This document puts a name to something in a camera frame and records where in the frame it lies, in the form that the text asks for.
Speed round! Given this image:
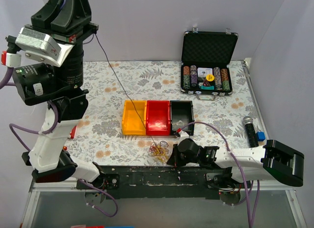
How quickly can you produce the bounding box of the purple thin wire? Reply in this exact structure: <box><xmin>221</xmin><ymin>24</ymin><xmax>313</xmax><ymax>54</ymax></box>
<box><xmin>93</xmin><ymin>33</ymin><xmax>170</xmax><ymax>152</ymax></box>

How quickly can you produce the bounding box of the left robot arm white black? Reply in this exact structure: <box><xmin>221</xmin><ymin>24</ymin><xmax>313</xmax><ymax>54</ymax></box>
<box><xmin>2</xmin><ymin>0</ymin><xmax>105</xmax><ymax>189</ymax></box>

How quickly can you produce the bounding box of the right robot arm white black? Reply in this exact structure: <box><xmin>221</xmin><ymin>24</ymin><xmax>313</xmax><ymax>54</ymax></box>
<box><xmin>167</xmin><ymin>138</ymin><xmax>304</xmax><ymax>188</ymax></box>

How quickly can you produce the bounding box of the black plastic bin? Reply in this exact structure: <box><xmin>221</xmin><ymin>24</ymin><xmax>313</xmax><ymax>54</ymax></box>
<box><xmin>170</xmin><ymin>101</ymin><xmax>194</xmax><ymax>135</ymax></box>

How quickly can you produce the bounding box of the red plastic bin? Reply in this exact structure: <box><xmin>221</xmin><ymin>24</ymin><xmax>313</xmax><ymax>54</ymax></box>
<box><xmin>146</xmin><ymin>100</ymin><xmax>170</xmax><ymax>136</ymax></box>

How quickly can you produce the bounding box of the yellow plastic bin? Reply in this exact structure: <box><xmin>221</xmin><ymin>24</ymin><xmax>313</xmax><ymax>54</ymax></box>
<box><xmin>122</xmin><ymin>100</ymin><xmax>147</xmax><ymax>136</ymax></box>

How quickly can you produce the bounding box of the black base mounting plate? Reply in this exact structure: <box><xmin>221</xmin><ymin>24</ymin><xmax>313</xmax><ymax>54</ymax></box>
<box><xmin>92</xmin><ymin>166</ymin><xmax>244</xmax><ymax>200</ymax></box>

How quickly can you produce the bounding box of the black handheld microphone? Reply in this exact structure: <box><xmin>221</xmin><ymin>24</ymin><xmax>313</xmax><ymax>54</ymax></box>
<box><xmin>242</xmin><ymin>116</ymin><xmax>259</xmax><ymax>148</ymax></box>

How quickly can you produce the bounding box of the small blue block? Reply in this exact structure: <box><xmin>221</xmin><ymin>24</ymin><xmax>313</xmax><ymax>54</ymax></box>
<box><xmin>256</xmin><ymin>131</ymin><xmax>266</xmax><ymax>142</ymax></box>

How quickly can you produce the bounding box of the black poker chip case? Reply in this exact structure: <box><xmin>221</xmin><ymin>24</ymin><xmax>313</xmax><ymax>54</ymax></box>
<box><xmin>180</xmin><ymin>28</ymin><xmax>238</xmax><ymax>100</ymax></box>

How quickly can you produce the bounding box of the red white toy brick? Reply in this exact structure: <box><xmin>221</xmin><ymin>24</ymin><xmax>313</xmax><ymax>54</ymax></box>
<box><xmin>69</xmin><ymin>126</ymin><xmax>77</xmax><ymax>139</ymax></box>

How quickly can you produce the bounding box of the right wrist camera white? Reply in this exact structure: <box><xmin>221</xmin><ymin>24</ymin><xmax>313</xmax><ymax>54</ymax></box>
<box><xmin>174</xmin><ymin>129</ymin><xmax>190</xmax><ymax>140</ymax></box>

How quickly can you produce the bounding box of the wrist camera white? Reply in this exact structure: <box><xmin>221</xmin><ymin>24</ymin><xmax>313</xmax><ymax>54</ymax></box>
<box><xmin>174</xmin><ymin>129</ymin><xmax>190</xmax><ymax>140</ymax></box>
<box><xmin>15</xmin><ymin>27</ymin><xmax>74</xmax><ymax>67</ymax></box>

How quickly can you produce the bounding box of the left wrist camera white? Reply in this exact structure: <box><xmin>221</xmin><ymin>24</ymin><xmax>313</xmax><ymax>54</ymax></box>
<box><xmin>15</xmin><ymin>27</ymin><xmax>74</xmax><ymax>67</ymax></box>

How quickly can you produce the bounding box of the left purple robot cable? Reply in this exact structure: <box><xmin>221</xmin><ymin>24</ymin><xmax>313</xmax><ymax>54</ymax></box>
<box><xmin>0</xmin><ymin>66</ymin><xmax>119</xmax><ymax>218</ymax></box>

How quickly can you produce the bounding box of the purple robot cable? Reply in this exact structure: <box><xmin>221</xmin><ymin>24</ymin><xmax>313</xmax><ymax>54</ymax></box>
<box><xmin>180</xmin><ymin>121</ymin><xmax>261</xmax><ymax>228</ymax></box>
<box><xmin>0</xmin><ymin>66</ymin><xmax>119</xmax><ymax>218</ymax></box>

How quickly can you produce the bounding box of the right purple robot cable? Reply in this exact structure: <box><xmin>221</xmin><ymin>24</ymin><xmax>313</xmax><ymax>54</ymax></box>
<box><xmin>180</xmin><ymin>121</ymin><xmax>261</xmax><ymax>228</ymax></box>

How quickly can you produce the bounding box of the aluminium frame rail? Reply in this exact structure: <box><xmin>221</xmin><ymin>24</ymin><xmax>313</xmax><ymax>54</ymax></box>
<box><xmin>29</xmin><ymin>178</ymin><xmax>84</xmax><ymax>192</ymax></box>

